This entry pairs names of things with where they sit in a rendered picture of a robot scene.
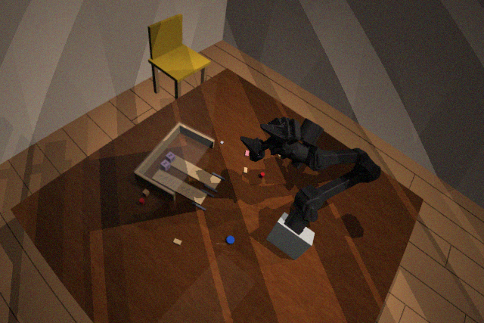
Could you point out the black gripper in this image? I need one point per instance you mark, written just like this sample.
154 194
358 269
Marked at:
282 142

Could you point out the blue disc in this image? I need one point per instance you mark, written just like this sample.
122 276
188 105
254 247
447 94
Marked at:
230 240

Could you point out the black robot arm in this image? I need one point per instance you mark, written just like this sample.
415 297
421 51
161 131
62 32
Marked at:
309 200

